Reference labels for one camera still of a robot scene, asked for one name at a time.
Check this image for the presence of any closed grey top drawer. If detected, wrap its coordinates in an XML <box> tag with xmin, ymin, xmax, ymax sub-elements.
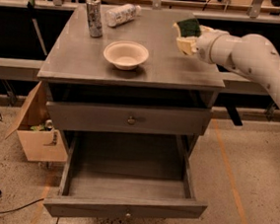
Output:
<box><xmin>46</xmin><ymin>102</ymin><xmax>211</xmax><ymax>135</ymax></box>

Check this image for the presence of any lying clear plastic bottle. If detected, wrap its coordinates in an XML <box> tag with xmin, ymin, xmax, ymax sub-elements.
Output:
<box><xmin>105</xmin><ymin>4</ymin><xmax>142</xmax><ymax>28</ymax></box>

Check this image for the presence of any tall silver drink can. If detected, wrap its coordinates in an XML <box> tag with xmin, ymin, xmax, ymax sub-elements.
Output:
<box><xmin>86</xmin><ymin>0</ymin><xmax>103</xmax><ymax>37</ymax></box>

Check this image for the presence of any open grey middle drawer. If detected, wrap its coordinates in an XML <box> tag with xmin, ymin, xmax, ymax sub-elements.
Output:
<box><xmin>44</xmin><ymin>131</ymin><xmax>207</xmax><ymax>219</ymax></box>

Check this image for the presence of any green and yellow sponge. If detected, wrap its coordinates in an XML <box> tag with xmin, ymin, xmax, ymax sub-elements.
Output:
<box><xmin>176</xmin><ymin>18</ymin><xmax>201</xmax><ymax>37</ymax></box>

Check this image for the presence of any white paper bowl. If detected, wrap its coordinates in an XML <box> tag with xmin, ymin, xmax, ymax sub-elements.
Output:
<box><xmin>104</xmin><ymin>40</ymin><xmax>149</xmax><ymax>71</ymax></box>

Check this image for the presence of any grey wooden drawer cabinet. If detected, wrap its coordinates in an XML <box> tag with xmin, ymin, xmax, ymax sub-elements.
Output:
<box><xmin>24</xmin><ymin>0</ymin><xmax>233</xmax><ymax>224</ymax></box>

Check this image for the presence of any can inside cardboard box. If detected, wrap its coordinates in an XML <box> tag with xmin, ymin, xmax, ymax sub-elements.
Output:
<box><xmin>44</xmin><ymin>119</ymin><xmax>53</xmax><ymax>131</ymax></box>

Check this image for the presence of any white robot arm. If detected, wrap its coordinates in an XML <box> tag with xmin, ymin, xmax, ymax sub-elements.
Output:
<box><xmin>173</xmin><ymin>20</ymin><xmax>280</xmax><ymax>109</ymax></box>

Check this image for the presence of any black floor cable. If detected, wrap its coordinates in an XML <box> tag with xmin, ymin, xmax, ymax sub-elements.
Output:
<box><xmin>0</xmin><ymin>192</ymin><xmax>45</xmax><ymax>221</ymax></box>

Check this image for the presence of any open cardboard box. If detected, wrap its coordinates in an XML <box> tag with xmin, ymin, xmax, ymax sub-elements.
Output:
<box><xmin>5</xmin><ymin>82</ymin><xmax>68</xmax><ymax>163</ymax></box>

